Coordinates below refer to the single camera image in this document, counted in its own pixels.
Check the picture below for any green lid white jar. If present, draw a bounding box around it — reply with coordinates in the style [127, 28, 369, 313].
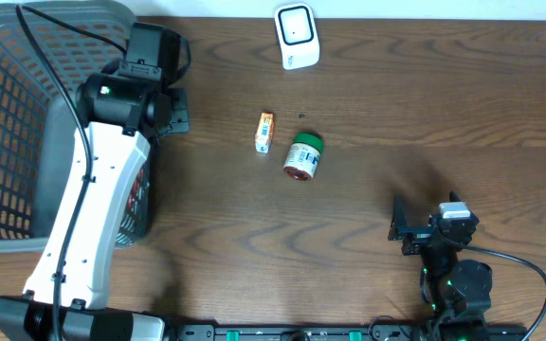
[283, 133, 324, 181]

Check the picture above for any small orange white box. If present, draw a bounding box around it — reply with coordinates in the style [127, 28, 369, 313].
[254, 112, 275, 153]

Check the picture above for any red snack bag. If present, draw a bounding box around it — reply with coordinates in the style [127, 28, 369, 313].
[126, 180, 140, 210]

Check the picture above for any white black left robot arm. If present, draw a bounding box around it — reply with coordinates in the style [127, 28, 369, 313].
[0, 22, 190, 340]

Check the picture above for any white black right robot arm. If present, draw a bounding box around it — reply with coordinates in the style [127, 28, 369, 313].
[388, 192, 492, 323]

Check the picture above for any white barcode scanner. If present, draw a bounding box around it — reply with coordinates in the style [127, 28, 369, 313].
[274, 3, 320, 70]

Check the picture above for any grey plastic shopping basket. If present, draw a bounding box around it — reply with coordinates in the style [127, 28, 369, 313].
[0, 1, 136, 253]

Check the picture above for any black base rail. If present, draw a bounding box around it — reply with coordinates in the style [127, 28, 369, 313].
[163, 320, 526, 341]

